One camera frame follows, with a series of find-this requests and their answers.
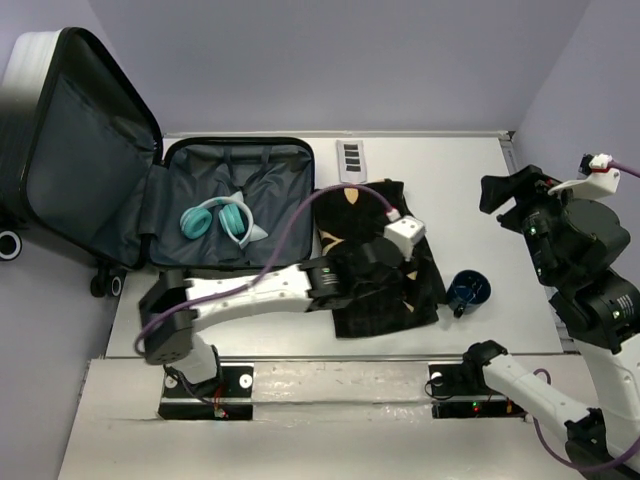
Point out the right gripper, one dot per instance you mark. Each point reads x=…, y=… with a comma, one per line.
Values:
x=530, y=180

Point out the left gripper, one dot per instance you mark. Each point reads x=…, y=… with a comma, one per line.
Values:
x=400, y=288

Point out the dark blue mug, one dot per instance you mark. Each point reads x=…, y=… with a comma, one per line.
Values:
x=468, y=290

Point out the black and white suitcase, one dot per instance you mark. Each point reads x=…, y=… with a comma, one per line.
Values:
x=85, y=171

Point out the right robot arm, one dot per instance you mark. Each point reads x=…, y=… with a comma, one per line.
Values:
x=573, y=240

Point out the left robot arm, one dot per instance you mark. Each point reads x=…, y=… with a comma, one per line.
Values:
x=176, y=310

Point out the teal headphones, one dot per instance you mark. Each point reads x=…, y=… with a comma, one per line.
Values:
x=233, y=215

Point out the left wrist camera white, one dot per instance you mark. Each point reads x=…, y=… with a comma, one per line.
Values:
x=405, y=232

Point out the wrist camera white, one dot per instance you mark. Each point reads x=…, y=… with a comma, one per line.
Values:
x=405, y=232
x=599, y=179

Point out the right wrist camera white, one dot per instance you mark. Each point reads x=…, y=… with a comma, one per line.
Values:
x=599, y=179

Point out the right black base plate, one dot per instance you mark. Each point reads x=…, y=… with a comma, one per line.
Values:
x=456, y=395

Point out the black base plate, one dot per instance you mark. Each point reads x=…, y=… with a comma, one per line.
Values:
x=228, y=397
x=456, y=395

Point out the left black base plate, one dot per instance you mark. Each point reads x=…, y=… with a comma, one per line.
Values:
x=228, y=397

